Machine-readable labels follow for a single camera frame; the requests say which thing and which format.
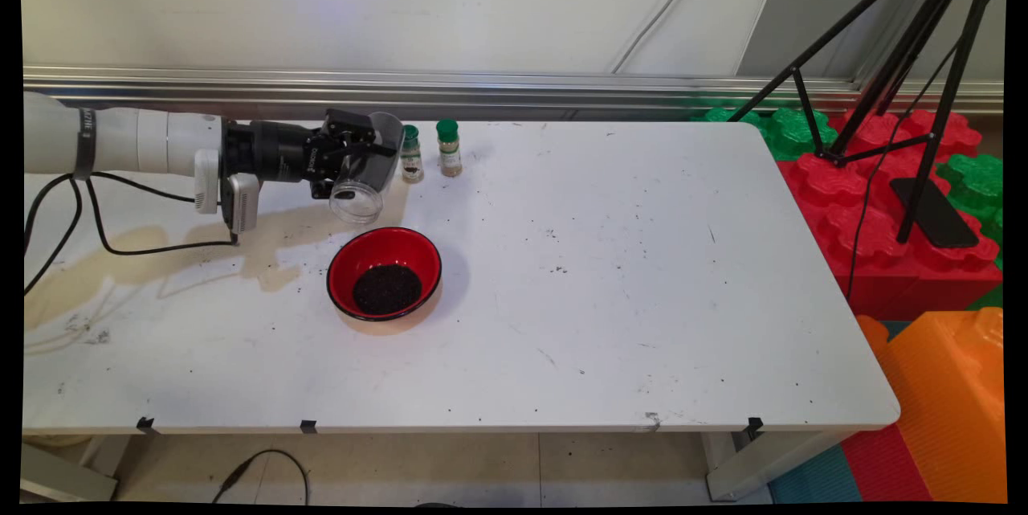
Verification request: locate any white table frame bar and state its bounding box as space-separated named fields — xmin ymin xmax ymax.
xmin=20 ymin=435 xmax=133 ymax=502

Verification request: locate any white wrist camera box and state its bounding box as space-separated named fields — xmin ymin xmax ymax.
xmin=194 ymin=147 xmax=262 ymax=236

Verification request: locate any black seeds pile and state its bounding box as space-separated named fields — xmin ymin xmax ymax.
xmin=352 ymin=263 xmax=423 ymax=317

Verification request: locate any red foam brick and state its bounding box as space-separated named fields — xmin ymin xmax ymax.
xmin=775 ymin=108 xmax=1005 ymax=321

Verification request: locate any green foam brick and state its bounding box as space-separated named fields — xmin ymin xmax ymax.
xmin=936 ymin=153 xmax=1005 ymax=247
xmin=695 ymin=105 xmax=840 ymax=162

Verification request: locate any orange foam brick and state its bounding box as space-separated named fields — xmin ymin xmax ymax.
xmin=855 ymin=308 xmax=1007 ymax=504

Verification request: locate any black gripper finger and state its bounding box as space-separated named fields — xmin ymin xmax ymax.
xmin=321 ymin=108 xmax=398 ymax=162
xmin=309 ymin=174 xmax=358 ymax=201

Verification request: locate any black flat slab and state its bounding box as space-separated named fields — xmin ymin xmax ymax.
xmin=889 ymin=177 xmax=981 ymax=250

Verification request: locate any red floor mat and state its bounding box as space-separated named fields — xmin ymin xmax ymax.
xmin=839 ymin=423 xmax=932 ymax=502

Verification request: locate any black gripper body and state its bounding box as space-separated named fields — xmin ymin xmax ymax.
xmin=221 ymin=120 xmax=331 ymax=186

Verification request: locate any teal floor mat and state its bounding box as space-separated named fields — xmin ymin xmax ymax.
xmin=767 ymin=443 xmax=864 ymax=504

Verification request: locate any green-capped tan spice bottle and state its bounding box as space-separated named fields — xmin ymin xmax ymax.
xmin=436 ymin=120 xmax=464 ymax=178

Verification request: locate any black floor cable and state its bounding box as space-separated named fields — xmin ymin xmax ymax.
xmin=210 ymin=449 xmax=310 ymax=506

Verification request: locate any grey cable strap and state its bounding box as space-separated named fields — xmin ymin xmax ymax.
xmin=74 ymin=108 xmax=98 ymax=180

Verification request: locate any red bowl with black rim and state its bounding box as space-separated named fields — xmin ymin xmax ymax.
xmin=326 ymin=227 xmax=443 ymax=322

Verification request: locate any green-capped dark spice bottle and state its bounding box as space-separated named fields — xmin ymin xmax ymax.
xmin=399 ymin=125 xmax=425 ymax=184

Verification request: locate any clear jar with black seeds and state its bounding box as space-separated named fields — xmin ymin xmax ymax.
xmin=329 ymin=112 xmax=406 ymax=226

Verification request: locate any aluminium rail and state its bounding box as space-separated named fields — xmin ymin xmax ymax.
xmin=22 ymin=65 xmax=1005 ymax=122

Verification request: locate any large black tripod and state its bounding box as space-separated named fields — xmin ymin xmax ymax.
xmin=727 ymin=0 xmax=1006 ymax=245

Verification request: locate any white table leg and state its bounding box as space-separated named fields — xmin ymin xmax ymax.
xmin=699 ymin=428 xmax=852 ymax=502

